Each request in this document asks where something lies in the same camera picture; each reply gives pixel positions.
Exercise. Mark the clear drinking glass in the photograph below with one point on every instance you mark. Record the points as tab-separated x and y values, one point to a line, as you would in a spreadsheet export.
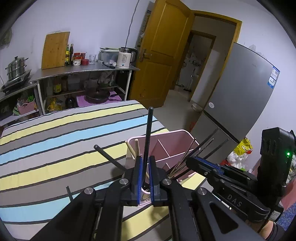
92	59

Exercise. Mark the low steel shelf table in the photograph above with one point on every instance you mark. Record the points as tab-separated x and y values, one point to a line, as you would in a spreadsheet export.
13	93

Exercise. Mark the white plastic bag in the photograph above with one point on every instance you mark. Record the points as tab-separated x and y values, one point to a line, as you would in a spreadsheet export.
237	161

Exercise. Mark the person's right forearm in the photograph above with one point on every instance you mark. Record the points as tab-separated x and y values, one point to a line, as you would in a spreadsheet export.
269	233

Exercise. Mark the induction cooker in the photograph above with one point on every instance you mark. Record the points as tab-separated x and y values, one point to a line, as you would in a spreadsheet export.
16	83

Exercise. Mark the large dark bottle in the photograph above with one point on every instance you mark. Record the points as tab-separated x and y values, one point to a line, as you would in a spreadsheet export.
70	102

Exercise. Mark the pink lid storage box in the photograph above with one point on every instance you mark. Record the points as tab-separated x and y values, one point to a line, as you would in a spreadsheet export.
81	102

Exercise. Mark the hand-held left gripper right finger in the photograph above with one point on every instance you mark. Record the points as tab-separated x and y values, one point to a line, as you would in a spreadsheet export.
151	180

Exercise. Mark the wall calendar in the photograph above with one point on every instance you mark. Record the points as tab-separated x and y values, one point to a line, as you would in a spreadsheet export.
146	23

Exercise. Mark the yellow cooking oil bottle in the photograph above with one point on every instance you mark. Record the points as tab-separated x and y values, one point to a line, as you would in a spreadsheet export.
54	106

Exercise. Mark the yellow snack bag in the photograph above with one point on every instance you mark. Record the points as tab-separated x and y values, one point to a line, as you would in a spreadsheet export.
244	147

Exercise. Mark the blue patterned cloth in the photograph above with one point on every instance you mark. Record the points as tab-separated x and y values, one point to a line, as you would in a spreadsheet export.
288	217

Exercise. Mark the green hanging cloth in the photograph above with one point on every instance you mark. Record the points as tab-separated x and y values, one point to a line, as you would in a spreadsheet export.
5	38

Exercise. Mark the white bowl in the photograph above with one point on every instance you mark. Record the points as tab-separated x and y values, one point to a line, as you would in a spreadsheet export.
197	107

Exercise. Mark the wooden cutting board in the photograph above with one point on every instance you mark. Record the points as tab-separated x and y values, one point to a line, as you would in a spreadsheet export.
55	51

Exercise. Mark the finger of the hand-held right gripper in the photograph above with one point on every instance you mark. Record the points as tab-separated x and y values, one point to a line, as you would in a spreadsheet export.
212	163
203	170

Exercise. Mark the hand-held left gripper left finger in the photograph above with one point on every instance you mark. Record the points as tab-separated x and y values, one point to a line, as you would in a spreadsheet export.
139	178

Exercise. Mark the yellow wooden door frame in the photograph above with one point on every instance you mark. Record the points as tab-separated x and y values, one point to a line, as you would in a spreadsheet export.
237	34

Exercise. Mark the wooden chopstick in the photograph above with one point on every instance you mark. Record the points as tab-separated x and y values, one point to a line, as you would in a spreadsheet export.
130	150
137	148

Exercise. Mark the dark sauce bottle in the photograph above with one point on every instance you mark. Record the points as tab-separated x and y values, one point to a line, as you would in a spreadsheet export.
71	54

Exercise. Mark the black frying pan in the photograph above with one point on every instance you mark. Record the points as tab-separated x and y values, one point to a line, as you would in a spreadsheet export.
97	96

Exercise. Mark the clear plastic container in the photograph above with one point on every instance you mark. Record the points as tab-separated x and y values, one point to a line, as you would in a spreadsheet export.
108	56

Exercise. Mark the pink plastic utensil holder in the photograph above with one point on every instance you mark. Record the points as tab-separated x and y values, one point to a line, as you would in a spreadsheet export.
171	146

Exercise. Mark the small spice jar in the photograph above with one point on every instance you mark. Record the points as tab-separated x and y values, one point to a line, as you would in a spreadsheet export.
83	56

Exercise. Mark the striped tablecloth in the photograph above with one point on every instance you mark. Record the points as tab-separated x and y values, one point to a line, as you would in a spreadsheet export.
57	139

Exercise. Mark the red lid sauce jar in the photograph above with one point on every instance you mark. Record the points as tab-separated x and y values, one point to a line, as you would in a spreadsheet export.
77	59

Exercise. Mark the grey refrigerator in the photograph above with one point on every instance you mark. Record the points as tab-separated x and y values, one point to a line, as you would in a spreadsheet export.
240	92

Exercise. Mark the steel steamer pot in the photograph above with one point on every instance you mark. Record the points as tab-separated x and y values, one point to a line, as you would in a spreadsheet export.
16	68

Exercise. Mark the red round tin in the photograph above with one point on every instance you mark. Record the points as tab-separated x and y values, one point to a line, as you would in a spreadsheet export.
85	62

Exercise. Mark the yellow wooden door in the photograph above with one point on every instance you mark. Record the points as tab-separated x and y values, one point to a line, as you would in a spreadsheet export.
161	53

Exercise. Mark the tall steel shelf table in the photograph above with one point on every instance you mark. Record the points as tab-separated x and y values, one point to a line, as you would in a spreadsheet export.
81	70

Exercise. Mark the yellow label bottle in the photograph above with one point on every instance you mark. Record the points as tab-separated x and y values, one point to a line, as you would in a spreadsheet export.
57	87

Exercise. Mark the white electric kettle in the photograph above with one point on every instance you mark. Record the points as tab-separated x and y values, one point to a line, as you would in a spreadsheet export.
123	59

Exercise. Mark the pink woven basket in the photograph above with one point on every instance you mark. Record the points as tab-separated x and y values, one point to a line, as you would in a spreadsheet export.
26	109

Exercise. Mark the green oil bottle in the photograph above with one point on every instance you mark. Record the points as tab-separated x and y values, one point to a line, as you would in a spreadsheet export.
67	56

